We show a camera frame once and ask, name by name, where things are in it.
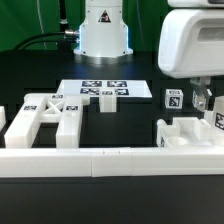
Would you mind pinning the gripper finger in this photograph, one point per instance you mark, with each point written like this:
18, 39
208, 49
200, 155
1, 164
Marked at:
199, 85

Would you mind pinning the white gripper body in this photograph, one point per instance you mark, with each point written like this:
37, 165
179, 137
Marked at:
192, 43

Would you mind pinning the white chair seat part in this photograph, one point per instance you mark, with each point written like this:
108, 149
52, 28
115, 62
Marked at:
184, 131

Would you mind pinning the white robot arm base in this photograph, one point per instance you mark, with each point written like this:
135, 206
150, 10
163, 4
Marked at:
103, 35

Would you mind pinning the small white center block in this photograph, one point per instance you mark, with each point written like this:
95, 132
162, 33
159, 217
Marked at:
107, 101

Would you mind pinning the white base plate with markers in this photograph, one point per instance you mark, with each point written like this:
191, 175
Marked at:
93, 88

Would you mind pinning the white front fence wall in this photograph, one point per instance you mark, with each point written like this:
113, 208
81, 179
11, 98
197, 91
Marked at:
102, 162

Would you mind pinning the white fence wall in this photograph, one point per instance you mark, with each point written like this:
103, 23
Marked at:
102, 162
2, 117

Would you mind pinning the white chair back frame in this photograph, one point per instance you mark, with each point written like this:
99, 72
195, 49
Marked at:
65, 110

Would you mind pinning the white left fence wall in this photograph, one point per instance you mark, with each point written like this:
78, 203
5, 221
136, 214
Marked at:
2, 117

